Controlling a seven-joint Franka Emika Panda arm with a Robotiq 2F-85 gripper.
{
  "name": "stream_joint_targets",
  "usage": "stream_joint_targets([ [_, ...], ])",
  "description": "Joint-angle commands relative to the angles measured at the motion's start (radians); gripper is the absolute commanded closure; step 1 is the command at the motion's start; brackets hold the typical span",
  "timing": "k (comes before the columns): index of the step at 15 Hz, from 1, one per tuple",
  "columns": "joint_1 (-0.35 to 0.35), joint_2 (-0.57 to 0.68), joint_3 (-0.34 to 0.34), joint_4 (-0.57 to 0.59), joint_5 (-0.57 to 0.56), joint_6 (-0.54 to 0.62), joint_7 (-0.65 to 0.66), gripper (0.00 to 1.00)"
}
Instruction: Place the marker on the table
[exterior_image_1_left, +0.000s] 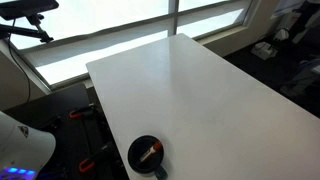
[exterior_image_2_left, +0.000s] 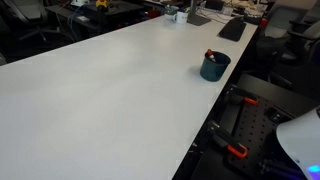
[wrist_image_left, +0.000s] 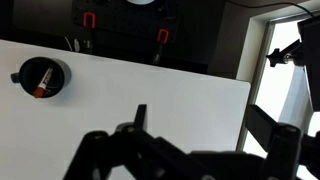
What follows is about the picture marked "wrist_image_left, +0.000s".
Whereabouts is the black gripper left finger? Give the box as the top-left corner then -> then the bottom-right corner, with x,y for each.
63,104 -> 201,180

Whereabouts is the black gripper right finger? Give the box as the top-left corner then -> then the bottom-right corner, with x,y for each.
244,104 -> 320,180

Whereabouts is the red and white marker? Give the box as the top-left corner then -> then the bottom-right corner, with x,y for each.
32,66 -> 55,99

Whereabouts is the dark teal mug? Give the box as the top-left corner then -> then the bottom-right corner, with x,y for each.
10,56 -> 72,100

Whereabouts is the black pegboard plate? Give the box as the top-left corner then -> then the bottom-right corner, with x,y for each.
72,0 -> 178,64

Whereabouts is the black camera on mount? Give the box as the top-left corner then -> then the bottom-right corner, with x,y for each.
265,14 -> 320,113

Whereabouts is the white cable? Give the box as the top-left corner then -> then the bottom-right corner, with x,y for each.
64,35 -> 82,53

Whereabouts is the black clamp with orange handle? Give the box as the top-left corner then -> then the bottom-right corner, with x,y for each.
81,11 -> 98,55
151,28 -> 171,66

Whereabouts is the black cable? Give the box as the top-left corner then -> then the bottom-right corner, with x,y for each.
226,0 -> 316,18

